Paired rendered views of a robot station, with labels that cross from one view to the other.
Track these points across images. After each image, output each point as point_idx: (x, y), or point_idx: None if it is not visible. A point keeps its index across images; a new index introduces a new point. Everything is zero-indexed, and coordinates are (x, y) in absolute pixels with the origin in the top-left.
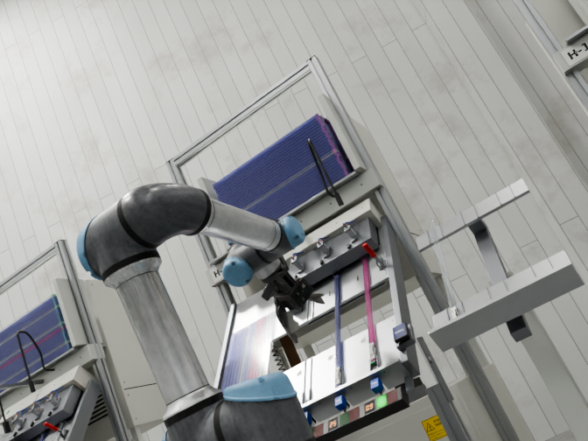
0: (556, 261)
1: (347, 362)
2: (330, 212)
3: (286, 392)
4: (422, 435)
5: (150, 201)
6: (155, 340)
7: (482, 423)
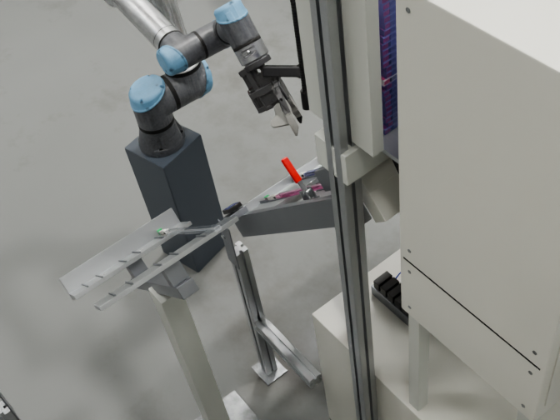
0: (82, 289)
1: (302, 181)
2: None
3: (131, 105)
4: None
5: None
6: None
7: (332, 358)
